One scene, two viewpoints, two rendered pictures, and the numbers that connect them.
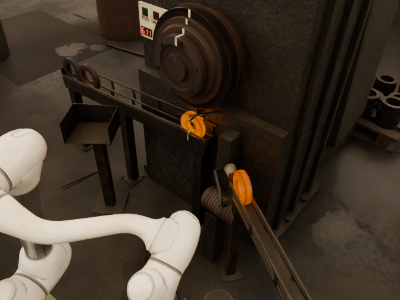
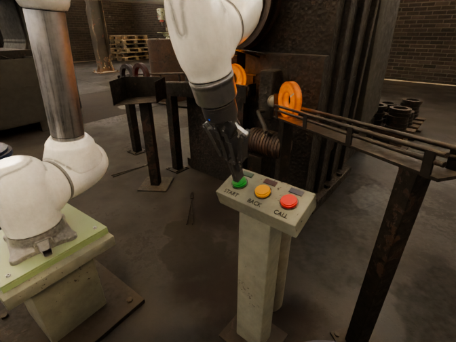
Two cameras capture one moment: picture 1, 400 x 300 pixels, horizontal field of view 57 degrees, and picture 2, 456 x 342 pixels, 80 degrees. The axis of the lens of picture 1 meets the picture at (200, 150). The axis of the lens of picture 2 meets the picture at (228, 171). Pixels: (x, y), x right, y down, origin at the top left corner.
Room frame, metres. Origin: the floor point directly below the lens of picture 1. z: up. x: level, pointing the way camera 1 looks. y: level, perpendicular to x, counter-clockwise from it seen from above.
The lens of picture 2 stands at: (-0.06, 0.06, 0.97)
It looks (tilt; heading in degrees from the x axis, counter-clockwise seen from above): 27 degrees down; 0
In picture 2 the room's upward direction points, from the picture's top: straight up
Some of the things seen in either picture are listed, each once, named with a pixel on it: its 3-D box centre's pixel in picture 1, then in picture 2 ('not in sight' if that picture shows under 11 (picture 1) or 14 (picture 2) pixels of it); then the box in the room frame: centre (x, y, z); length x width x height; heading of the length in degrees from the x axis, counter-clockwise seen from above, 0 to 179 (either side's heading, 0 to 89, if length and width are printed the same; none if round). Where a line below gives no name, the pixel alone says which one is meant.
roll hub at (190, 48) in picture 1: (179, 66); not in sight; (1.47, 0.10, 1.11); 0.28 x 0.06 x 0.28; 51
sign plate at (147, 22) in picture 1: (158, 25); not in sight; (1.84, 0.24, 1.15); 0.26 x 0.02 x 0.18; 51
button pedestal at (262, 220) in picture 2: not in sight; (257, 273); (0.54, -0.02, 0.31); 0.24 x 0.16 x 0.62; 51
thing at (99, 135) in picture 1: (99, 163); (146, 136); (1.63, 0.61, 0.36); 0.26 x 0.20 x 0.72; 86
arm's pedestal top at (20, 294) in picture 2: not in sight; (44, 246); (0.63, 0.68, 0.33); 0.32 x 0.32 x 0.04; 54
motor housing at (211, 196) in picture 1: (221, 230); (265, 178); (1.23, -0.13, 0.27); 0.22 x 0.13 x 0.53; 51
